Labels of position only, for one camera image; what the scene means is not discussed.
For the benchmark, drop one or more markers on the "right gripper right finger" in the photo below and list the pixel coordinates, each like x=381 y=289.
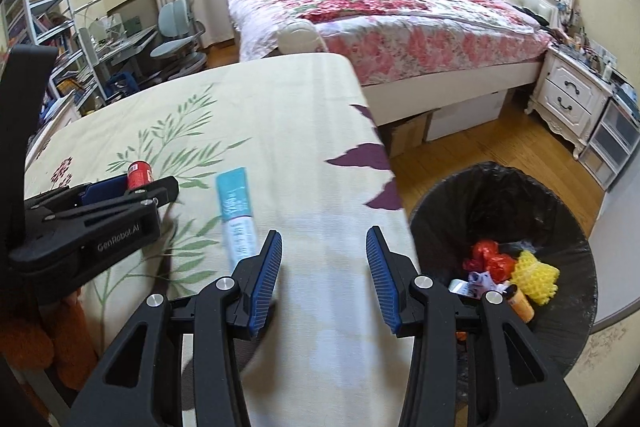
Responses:
x=512 y=382

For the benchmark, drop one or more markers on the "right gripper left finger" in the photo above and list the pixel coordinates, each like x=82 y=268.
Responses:
x=138 y=379

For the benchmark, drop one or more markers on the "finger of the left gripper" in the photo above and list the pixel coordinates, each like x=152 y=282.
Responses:
x=62 y=206
x=104 y=190

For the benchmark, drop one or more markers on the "red bottle black cap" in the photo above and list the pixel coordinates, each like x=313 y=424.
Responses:
x=139 y=174

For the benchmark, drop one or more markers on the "amber bottle black cap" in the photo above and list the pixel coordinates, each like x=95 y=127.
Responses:
x=519 y=303

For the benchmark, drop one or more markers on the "yellow foam net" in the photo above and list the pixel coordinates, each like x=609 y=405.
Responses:
x=535 y=279

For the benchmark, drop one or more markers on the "red plastic bag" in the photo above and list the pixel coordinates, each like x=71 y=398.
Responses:
x=486 y=257

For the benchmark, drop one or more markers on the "teal white tube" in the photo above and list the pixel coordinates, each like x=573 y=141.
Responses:
x=238 y=227

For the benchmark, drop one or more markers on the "silver squeeze tube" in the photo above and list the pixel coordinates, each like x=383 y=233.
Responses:
x=462 y=288

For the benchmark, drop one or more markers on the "black trash bin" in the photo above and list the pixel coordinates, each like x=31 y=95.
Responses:
x=490 y=201

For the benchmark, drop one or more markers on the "grey desk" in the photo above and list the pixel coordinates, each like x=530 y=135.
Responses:
x=122 y=50

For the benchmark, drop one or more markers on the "grey office chair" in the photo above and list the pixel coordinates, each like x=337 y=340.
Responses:
x=181 y=48

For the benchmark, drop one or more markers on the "floral leaf bedsheet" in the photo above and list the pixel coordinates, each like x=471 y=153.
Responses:
x=284 y=144

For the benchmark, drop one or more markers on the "white bookshelf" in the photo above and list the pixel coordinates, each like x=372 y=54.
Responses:
x=53 y=23

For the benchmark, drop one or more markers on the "white round bedpost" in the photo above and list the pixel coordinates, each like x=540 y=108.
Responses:
x=300 y=36

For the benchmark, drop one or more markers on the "plastic drawer unit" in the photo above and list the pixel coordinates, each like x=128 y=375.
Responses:
x=612 y=143

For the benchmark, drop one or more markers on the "cardboard box under bed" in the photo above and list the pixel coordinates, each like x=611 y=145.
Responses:
x=406 y=134

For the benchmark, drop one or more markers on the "white nightstand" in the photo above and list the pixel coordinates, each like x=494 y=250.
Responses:
x=569 y=98

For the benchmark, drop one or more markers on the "bed with pink floral quilt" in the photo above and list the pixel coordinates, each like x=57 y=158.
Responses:
x=410 y=56

